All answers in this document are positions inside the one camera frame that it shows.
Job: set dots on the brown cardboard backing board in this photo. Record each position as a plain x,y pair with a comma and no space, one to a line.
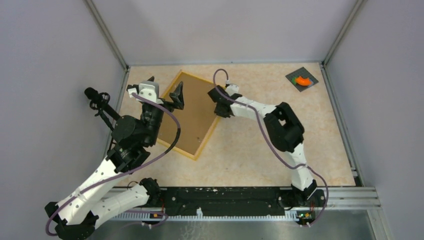
195,112

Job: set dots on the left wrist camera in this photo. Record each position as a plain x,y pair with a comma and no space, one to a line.
147,89

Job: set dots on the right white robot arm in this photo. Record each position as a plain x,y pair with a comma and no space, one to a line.
281,129

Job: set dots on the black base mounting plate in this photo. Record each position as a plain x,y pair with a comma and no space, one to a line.
284,197

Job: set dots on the black microphone on tripod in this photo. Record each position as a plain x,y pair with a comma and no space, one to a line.
99,101

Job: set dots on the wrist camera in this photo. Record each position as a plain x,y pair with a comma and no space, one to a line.
147,89
232,89

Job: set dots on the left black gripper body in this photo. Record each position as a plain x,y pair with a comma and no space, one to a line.
153,119

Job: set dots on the aluminium rail with cable duct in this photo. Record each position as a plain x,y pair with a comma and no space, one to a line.
337,199

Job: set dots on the yellow wooden picture frame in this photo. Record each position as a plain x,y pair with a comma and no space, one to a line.
198,152

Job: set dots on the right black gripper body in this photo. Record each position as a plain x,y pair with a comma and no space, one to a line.
219,113

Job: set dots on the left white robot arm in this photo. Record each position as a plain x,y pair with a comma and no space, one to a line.
78,215

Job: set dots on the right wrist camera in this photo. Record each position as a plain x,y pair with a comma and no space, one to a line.
232,89

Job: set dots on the orange curved block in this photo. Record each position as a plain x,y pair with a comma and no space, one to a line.
303,81

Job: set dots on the grey building block plate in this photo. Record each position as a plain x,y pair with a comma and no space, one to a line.
304,73

